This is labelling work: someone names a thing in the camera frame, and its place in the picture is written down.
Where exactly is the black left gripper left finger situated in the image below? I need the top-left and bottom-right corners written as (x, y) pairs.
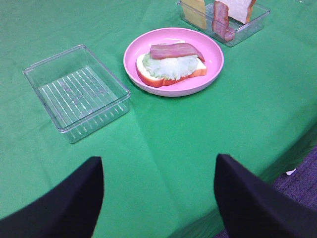
top-left (0, 157), bottom-right (104, 238)

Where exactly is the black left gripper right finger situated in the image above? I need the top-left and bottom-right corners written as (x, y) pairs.
top-left (213, 154), bottom-right (317, 238)

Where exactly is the toast bread slice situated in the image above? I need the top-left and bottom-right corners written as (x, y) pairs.
top-left (136, 54), bottom-right (208, 88)
top-left (220, 0), bottom-right (256, 24)

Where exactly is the green lettuce leaf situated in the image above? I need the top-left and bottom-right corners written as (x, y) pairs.
top-left (141, 53), bottom-right (201, 80)

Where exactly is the bacon strip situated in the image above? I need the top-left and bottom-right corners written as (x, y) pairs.
top-left (150, 43), bottom-right (205, 62)
top-left (211, 1), bottom-right (234, 42)

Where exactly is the yellow cheese slice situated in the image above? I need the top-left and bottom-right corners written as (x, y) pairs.
top-left (181, 0), bottom-right (207, 30)

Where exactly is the green tablecloth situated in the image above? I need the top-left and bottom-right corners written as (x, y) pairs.
top-left (0, 0), bottom-right (317, 238)

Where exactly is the left clear plastic container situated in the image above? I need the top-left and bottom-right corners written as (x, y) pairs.
top-left (23, 45), bottom-right (130, 143)

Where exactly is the clear plastic container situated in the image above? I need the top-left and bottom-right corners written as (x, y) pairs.
top-left (177, 0), bottom-right (270, 47)
top-left (23, 45), bottom-right (130, 143)

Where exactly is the pink round plate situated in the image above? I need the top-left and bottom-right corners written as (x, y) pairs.
top-left (123, 27), bottom-right (224, 97)

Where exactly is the right clear plastic container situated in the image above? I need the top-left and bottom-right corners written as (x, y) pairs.
top-left (177, 0), bottom-right (270, 47)

